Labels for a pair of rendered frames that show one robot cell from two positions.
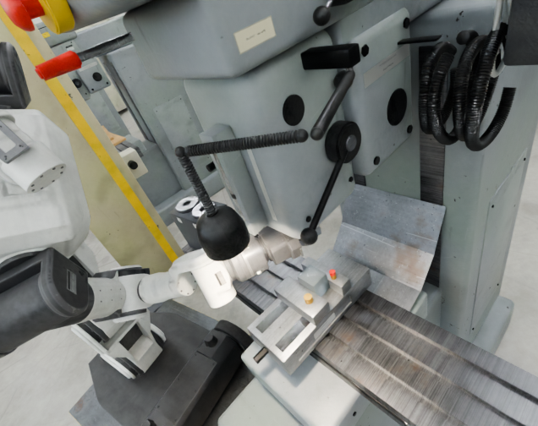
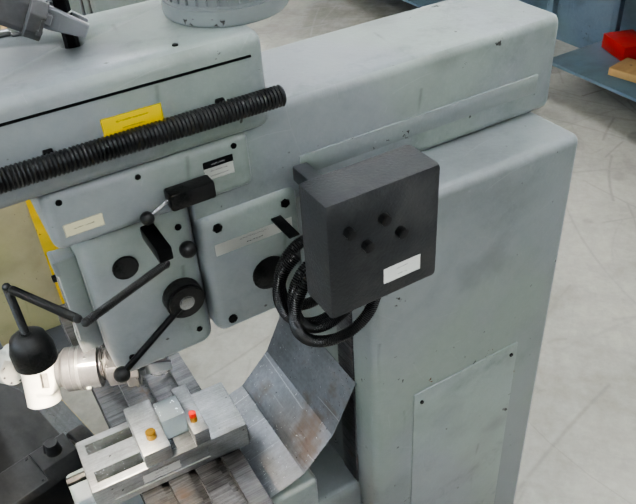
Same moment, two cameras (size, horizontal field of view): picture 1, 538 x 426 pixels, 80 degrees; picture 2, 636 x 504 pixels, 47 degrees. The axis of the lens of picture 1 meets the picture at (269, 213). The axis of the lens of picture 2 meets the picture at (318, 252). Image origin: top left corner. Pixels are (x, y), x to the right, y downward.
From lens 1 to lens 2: 0.86 m
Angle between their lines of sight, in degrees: 3
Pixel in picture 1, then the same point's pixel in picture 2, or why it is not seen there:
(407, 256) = (309, 426)
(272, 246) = (109, 366)
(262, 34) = (91, 224)
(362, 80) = (213, 250)
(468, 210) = (370, 396)
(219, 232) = (23, 352)
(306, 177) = (135, 321)
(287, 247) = not seen: hidden behind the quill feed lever
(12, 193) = not seen: outside the picture
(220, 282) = (43, 384)
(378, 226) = (297, 375)
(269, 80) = (101, 246)
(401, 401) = not seen: outside the picture
